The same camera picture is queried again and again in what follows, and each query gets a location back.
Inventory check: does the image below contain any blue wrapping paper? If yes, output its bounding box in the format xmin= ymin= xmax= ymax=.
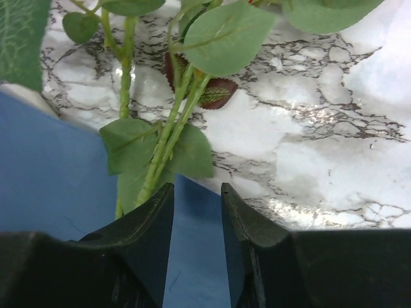
xmin=1 ymin=111 xmax=231 ymax=307

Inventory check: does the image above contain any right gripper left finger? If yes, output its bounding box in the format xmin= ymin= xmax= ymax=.
xmin=1 ymin=184 xmax=174 ymax=307

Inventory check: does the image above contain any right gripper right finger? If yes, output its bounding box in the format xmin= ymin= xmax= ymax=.
xmin=221 ymin=184 xmax=410 ymax=307

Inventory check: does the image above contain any pink flower bouquet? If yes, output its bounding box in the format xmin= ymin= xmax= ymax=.
xmin=1 ymin=1 xmax=164 ymax=119

